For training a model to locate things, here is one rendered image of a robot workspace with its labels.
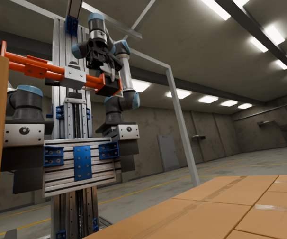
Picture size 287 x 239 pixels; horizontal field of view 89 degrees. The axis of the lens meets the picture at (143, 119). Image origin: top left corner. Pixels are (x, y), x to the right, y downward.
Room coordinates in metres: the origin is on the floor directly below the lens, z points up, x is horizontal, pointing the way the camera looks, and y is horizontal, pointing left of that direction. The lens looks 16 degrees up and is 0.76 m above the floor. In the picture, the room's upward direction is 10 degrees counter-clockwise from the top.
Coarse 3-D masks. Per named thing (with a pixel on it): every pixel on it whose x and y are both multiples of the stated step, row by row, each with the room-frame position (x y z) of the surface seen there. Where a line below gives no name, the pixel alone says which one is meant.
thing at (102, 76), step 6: (102, 78) 0.48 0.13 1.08; (108, 78) 0.51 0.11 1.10; (120, 78) 0.53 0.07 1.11; (102, 84) 0.48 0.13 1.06; (108, 84) 0.51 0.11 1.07; (114, 84) 0.52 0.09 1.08; (120, 84) 0.53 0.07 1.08; (96, 90) 0.52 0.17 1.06; (102, 90) 0.52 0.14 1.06; (108, 90) 0.53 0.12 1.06; (114, 90) 0.53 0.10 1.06
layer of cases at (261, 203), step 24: (192, 192) 0.96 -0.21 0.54; (216, 192) 0.87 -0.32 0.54; (240, 192) 0.80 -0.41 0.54; (264, 192) 0.75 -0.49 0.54; (144, 216) 0.70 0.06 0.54; (168, 216) 0.65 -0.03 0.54; (192, 216) 0.62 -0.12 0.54; (216, 216) 0.58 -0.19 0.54; (240, 216) 0.55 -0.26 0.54; (264, 216) 0.52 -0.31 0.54
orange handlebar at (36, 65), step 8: (8, 56) 0.30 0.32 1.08; (16, 56) 0.31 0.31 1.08; (32, 56) 0.34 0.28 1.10; (16, 64) 0.34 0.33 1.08; (24, 64) 0.33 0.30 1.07; (32, 64) 0.34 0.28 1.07; (40, 64) 0.35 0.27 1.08; (48, 64) 0.36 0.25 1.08; (24, 72) 0.36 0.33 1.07; (32, 72) 0.36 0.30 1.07; (40, 72) 0.37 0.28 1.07; (48, 72) 0.40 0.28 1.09; (56, 72) 0.39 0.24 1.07; (88, 80) 0.46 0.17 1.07; (96, 80) 0.47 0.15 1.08
